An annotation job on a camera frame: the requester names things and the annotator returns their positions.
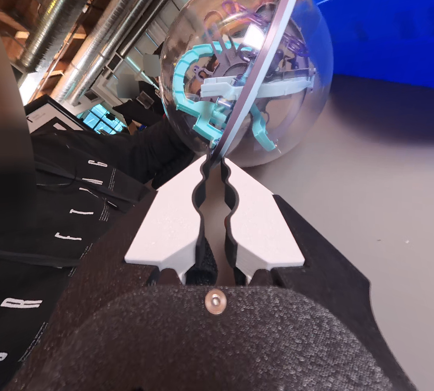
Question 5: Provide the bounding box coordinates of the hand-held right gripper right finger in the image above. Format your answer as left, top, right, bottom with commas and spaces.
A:
221, 159, 306, 274

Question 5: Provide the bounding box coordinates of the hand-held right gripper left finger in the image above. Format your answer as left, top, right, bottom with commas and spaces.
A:
126, 156, 208, 276

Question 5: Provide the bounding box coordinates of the clear maze ball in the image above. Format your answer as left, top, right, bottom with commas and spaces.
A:
161, 0, 335, 169

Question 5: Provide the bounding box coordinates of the person in black jacket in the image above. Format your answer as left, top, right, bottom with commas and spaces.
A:
0, 113, 198, 386

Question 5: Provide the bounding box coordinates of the blue plastic bin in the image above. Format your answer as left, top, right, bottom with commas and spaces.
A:
309, 0, 434, 84

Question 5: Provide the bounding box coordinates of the silver ventilation duct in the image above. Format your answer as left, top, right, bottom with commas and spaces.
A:
17, 0, 204, 104

